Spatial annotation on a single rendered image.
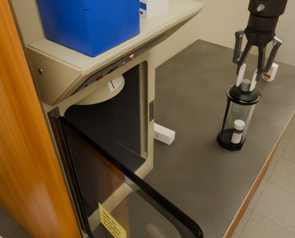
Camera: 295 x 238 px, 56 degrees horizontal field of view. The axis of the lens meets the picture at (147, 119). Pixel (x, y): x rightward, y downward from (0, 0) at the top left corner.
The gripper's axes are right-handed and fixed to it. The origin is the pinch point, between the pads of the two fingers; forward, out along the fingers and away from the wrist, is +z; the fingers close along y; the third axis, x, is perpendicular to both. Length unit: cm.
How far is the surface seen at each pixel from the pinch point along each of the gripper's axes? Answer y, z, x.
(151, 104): -15.3, -0.5, -30.0
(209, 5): -60, 12, 92
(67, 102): -15, -16, -56
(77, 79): -5, -27, -60
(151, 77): -15.5, -9.1, -30.1
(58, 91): -10, -23, -60
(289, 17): -40, 60, 250
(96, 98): -18, -11, -47
